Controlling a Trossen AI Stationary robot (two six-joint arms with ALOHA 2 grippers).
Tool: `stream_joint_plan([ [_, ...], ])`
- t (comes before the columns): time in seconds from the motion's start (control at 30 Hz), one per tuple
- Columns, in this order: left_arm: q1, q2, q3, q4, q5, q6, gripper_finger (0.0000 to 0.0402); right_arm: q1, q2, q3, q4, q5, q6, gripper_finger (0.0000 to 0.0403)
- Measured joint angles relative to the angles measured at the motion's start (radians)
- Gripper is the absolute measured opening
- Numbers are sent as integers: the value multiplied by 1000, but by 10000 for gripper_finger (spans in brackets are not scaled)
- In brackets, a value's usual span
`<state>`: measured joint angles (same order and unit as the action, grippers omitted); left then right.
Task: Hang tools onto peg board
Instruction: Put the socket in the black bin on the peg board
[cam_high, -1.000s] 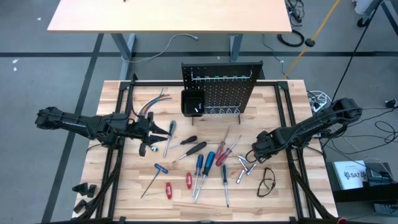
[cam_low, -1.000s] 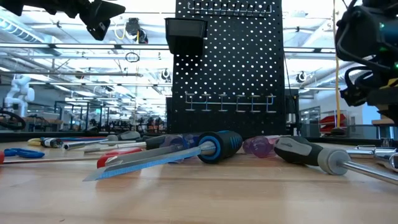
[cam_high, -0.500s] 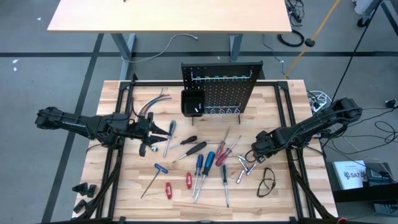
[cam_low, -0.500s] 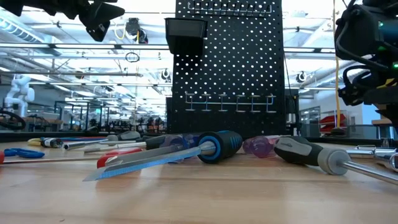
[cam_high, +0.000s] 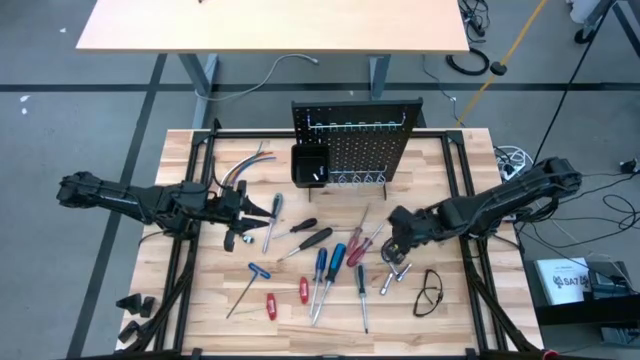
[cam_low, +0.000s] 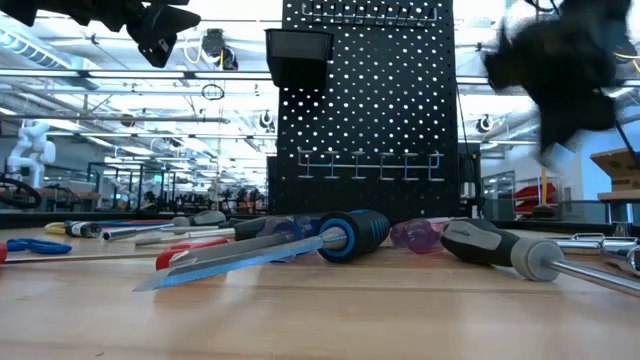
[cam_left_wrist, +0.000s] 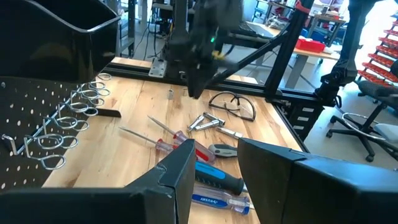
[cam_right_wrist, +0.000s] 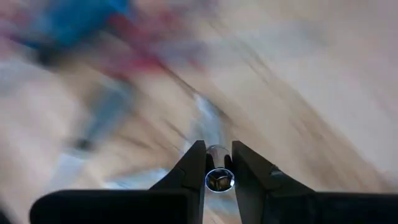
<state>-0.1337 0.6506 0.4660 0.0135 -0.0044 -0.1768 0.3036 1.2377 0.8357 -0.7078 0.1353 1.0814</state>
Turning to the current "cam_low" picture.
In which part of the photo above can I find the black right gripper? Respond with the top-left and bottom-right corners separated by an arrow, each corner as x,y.
481,0 -> 634,152

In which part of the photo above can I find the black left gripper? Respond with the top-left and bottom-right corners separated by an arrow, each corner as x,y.
0,0 -> 202,69

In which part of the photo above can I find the chrome socket extension bar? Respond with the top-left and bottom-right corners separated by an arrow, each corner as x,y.
549,232 -> 640,257
618,244 -> 640,277

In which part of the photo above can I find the grey black handled screwdriver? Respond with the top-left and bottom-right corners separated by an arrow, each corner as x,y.
439,218 -> 640,299
101,209 -> 229,243

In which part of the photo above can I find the large blue black screwdriver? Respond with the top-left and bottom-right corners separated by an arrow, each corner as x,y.
133,209 -> 392,293

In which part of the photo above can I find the blue T-handle hex key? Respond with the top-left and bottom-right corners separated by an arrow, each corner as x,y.
4,237 -> 74,256

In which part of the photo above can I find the brown cardboard box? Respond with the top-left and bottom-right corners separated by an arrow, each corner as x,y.
589,147 -> 640,193

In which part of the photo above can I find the red bin storage rack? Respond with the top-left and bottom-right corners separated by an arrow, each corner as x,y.
513,181 -> 559,215

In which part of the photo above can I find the grey wood-topped workbench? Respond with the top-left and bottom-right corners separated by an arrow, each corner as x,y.
597,189 -> 640,225

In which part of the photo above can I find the black plastic pegboard bin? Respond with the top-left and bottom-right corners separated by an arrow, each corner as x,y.
264,27 -> 336,92

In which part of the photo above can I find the black metal pegboard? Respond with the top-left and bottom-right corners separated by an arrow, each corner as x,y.
276,0 -> 462,224

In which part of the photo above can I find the black hoop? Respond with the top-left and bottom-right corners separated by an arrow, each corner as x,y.
0,177 -> 44,211

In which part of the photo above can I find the black ceiling cable reel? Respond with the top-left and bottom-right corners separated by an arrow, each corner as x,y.
474,113 -> 496,135
201,27 -> 240,72
257,109 -> 276,134

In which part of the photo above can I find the metal wire ring holder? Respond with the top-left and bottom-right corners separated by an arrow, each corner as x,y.
296,148 -> 446,183

